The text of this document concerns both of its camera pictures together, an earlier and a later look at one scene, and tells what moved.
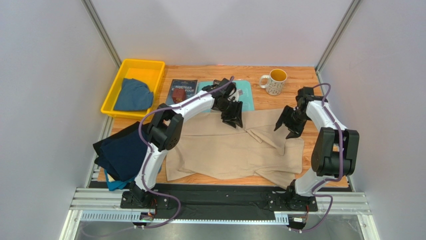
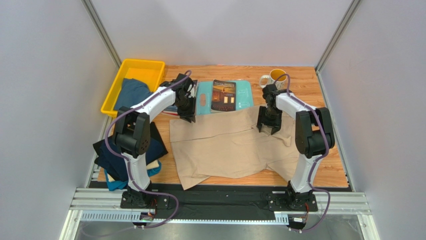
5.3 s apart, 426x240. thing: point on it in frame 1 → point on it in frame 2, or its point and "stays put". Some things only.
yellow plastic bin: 150,72 stays put
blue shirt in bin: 135,95 stays put
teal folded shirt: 119,184 stays put
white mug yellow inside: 276,80 stays put
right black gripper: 290,117 → 269,119
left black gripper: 235,117 → 191,112
